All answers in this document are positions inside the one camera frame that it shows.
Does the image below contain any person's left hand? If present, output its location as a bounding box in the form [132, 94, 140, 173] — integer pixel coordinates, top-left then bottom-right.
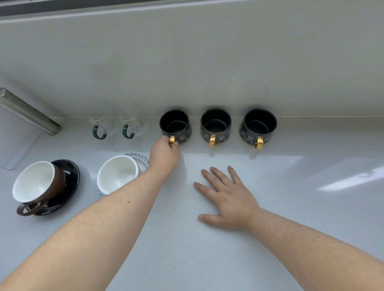
[148, 136, 181, 180]

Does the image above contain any white ceramic cup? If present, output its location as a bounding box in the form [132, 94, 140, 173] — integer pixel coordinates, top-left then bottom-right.
[97, 155, 142, 196]

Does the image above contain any clear glass saucer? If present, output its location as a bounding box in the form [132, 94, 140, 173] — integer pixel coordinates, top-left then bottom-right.
[98, 153, 150, 198]

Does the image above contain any black saucer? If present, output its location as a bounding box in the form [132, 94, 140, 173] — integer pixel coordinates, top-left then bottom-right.
[30, 159, 80, 216]

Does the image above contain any stainless steel faucet spout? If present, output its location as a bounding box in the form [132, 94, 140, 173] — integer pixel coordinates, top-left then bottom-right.
[0, 88, 62, 136]

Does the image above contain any person's right hand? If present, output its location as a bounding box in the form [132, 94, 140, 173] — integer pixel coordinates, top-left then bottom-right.
[193, 165, 261, 232]

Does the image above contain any clear glass cup green handle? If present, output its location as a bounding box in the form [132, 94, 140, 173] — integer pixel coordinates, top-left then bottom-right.
[87, 102, 121, 141]
[118, 102, 150, 140]

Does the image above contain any black mug with gold handle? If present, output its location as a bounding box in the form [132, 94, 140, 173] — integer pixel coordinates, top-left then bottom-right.
[200, 108, 233, 148]
[159, 109, 192, 148]
[239, 108, 278, 150]

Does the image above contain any person's right forearm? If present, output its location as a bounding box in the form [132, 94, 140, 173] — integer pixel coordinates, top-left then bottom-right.
[244, 206, 384, 291]

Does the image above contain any clear plastic board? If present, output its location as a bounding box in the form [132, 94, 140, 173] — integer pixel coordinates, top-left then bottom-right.
[0, 103, 43, 171]

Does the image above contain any person's left forearm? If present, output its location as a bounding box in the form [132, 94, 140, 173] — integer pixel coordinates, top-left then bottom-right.
[0, 168, 169, 291]

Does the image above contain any brown cup with white inside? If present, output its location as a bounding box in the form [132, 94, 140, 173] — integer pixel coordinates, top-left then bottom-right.
[12, 161, 66, 216]

